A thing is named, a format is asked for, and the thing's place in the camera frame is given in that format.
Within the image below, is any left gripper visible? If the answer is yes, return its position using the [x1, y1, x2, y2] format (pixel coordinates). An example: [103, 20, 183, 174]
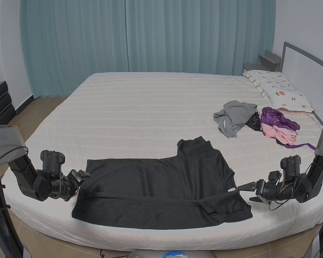
[60, 169, 92, 200]

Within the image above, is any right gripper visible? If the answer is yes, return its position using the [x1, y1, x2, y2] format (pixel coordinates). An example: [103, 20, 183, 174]
[236, 180, 284, 205]

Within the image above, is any black T-shirt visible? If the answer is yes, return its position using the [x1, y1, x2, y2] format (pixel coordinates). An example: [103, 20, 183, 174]
[71, 136, 253, 230]

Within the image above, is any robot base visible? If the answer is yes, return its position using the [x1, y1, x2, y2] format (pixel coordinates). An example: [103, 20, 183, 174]
[127, 248, 213, 258]

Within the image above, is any bed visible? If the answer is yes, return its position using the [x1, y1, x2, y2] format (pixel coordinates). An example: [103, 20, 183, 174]
[1, 42, 323, 252]

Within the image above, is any pink garment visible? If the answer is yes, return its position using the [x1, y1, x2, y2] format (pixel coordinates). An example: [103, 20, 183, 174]
[261, 123, 297, 145]

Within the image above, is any black garment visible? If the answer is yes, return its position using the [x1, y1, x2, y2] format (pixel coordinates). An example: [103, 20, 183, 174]
[245, 112, 263, 132]

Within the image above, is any purple garment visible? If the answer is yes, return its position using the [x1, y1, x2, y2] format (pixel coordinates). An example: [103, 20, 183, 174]
[260, 107, 317, 149]

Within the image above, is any grey garment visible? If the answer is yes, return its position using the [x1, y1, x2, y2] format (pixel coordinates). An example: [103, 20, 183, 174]
[213, 100, 258, 139]

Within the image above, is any white printed pillow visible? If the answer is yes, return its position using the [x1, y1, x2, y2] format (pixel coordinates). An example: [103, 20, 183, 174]
[242, 69, 314, 113]

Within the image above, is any black chest of drawers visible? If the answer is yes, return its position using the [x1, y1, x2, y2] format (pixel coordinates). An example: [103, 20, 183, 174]
[0, 81, 17, 127]

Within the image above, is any grey bedside table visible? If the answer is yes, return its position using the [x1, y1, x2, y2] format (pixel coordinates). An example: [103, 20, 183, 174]
[243, 50, 281, 72]

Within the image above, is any blue-green curtain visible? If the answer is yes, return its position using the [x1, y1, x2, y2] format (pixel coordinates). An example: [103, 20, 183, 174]
[20, 0, 130, 99]
[125, 0, 275, 76]

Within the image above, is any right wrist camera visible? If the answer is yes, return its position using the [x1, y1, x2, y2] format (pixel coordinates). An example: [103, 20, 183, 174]
[268, 171, 282, 184]

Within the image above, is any black cable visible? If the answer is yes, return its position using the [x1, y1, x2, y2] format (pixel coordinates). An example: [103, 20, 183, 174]
[99, 248, 130, 258]

